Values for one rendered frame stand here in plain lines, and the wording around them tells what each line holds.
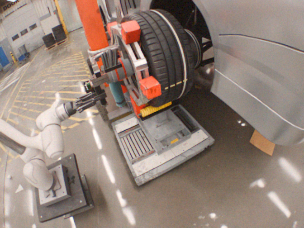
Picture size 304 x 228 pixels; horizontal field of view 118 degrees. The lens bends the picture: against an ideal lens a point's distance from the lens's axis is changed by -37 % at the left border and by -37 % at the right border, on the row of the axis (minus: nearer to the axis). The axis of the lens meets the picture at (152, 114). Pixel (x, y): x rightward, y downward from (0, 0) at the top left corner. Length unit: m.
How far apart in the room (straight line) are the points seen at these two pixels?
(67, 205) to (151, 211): 0.66
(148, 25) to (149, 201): 1.25
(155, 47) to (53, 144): 0.66
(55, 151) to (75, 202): 0.55
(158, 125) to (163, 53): 0.79
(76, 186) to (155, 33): 1.15
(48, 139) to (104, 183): 0.85
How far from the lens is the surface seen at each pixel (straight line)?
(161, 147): 1.29
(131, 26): 0.71
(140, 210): 1.30
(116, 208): 1.36
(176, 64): 0.74
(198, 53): 1.02
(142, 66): 0.71
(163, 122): 1.36
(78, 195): 1.20
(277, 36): 0.57
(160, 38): 0.73
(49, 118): 0.84
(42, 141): 0.77
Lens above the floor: 1.27
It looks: 45 degrees down
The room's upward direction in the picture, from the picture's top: 11 degrees counter-clockwise
